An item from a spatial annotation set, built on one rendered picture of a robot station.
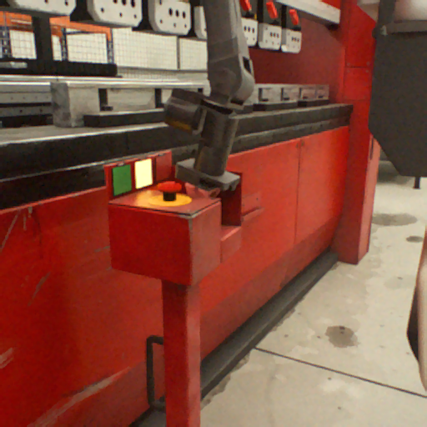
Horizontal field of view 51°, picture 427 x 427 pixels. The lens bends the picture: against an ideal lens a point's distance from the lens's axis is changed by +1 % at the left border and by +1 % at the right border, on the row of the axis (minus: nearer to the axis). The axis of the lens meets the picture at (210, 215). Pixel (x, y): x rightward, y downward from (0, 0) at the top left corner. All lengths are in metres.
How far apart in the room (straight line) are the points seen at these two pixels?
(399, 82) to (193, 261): 0.40
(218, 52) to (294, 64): 1.84
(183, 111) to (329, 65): 1.79
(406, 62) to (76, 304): 0.74
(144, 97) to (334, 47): 1.50
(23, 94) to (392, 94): 1.01
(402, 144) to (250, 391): 1.25
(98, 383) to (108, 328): 0.12
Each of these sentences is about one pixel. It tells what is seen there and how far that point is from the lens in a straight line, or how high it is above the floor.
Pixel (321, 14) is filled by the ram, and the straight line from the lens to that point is 2.27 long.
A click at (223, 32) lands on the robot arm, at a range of 0.76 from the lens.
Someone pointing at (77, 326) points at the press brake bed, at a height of 0.49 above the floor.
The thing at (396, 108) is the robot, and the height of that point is 0.94.
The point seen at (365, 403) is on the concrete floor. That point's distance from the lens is 1.60.
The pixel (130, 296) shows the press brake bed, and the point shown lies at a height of 0.50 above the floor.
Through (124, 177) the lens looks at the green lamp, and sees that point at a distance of 0.76.
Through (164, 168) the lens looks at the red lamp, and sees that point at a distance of 0.86.
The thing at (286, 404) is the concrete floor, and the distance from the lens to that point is 1.53.
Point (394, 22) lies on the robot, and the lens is 0.42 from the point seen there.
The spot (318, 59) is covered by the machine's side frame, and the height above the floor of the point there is 1.10.
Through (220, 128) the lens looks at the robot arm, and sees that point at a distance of 0.75.
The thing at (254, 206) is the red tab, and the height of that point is 0.58.
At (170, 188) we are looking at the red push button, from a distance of 0.71.
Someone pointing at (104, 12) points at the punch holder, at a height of 1.11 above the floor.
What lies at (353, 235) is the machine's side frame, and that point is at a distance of 2.57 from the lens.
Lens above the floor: 0.96
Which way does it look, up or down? 16 degrees down
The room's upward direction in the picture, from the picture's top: straight up
